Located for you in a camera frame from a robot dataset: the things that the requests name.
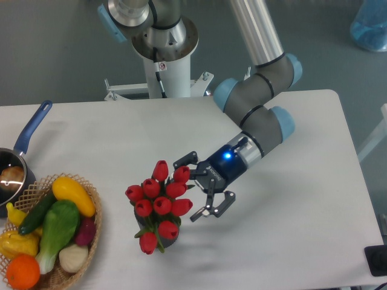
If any white garlic bulb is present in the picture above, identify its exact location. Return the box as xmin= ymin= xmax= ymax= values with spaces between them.
xmin=59 ymin=244 xmax=88 ymax=273

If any orange fruit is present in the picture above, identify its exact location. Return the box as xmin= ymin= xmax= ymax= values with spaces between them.
xmin=6 ymin=254 xmax=41 ymax=289

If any red tulip bouquet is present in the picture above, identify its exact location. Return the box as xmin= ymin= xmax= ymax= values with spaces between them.
xmin=125 ymin=160 xmax=193 ymax=255

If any black cable on pedestal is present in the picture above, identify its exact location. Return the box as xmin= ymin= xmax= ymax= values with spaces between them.
xmin=152 ymin=47 xmax=168 ymax=99

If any purple red radish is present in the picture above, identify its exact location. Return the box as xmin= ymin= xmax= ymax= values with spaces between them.
xmin=74 ymin=217 xmax=96 ymax=246

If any blue handled saucepan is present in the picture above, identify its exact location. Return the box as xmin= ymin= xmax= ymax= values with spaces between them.
xmin=1 ymin=100 xmax=53 ymax=218

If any dark grey ribbed vase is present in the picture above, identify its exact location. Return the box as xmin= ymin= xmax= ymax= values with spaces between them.
xmin=134 ymin=211 xmax=180 ymax=248

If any white metal base frame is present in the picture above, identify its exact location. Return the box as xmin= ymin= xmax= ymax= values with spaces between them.
xmin=105 ymin=71 xmax=214 ymax=101

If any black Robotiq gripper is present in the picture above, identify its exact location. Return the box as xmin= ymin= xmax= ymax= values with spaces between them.
xmin=173 ymin=144 xmax=247 ymax=222

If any dark green cucumber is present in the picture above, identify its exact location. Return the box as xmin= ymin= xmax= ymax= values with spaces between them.
xmin=18 ymin=191 xmax=57 ymax=236

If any yellow squash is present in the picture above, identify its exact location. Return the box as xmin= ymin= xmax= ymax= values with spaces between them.
xmin=52 ymin=176 xmax=96 ymax=218

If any black device at edge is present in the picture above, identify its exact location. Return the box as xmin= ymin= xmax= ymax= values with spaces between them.
xmin=364 ymin=245 xmax=387 ymax=277

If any green bok choy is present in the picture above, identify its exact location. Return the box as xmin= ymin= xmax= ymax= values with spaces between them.
xmin=36 ymin=200 xmax=80 ymax=275

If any white frame at right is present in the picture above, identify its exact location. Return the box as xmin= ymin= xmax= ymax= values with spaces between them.
xmin=357 ymin=103 xmax=386 ymax=163

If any woven wicker basket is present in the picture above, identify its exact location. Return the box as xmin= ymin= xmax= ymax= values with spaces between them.
xmin=13 ymin=173 xmax=102 ymax=289

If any blue plastic bag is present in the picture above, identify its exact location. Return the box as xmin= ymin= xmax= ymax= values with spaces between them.
xmin=350 ymin=0 xmax=386 ymax=52

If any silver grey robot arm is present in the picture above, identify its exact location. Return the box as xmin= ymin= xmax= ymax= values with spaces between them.
xmin=97 ymin=1 xmax=302 ymax=221

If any brown bread roll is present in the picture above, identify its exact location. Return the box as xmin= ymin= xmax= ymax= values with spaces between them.
xmin=1 ymin=166 xmax=24 ymax=193

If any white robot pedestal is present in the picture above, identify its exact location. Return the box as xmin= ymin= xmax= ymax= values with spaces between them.
xmin=132 ymin=16 xmax=198 ymax=98

